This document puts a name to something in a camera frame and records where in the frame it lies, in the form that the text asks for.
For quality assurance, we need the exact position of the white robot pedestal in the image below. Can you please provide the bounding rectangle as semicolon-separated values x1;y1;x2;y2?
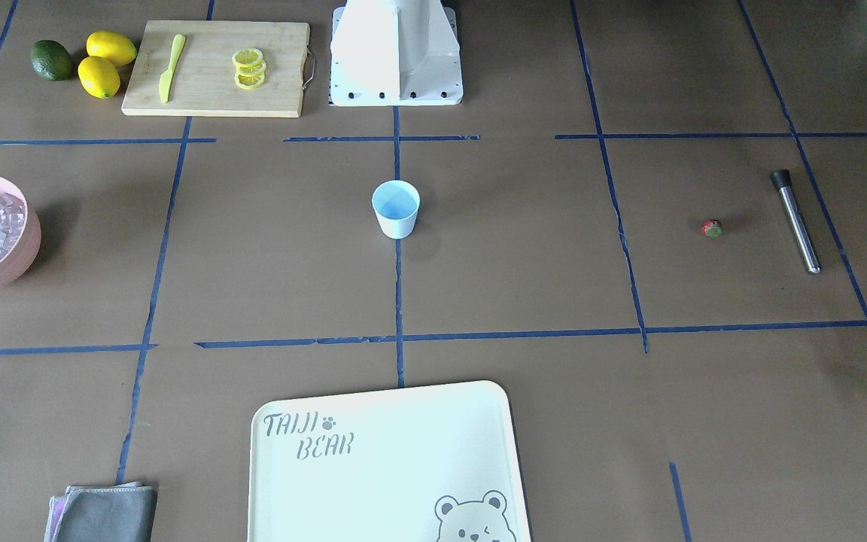
330;1;464;107

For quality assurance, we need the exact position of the grey folded cloth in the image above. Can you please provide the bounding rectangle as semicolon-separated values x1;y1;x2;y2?
44;483;157;541

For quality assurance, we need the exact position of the light blue cup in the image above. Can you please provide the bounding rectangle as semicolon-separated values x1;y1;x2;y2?
371;179;422;239

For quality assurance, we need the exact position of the cream bear tray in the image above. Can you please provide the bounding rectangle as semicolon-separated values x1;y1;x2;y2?
245;380;532;541

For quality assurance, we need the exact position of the wooden cutting board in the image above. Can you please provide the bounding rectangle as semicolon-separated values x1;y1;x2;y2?
121;20;311;119

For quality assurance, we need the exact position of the yellow lemon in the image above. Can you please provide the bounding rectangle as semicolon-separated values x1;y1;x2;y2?
77;56;121;99
86;30;138;68

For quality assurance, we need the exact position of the green lime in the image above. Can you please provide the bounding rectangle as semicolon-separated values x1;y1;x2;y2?
30;40;75;81

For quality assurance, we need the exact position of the yellow lemon near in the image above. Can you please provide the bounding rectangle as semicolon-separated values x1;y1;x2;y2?
77;56;121;99

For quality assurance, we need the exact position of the steel muddler black tip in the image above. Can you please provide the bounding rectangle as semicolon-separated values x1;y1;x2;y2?
770;169;822;275

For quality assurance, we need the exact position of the yellow lemon far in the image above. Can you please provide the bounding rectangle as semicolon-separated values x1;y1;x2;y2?
86;30;138;68

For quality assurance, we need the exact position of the small strawberry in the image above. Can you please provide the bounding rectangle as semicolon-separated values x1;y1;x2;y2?
701;219;723;238

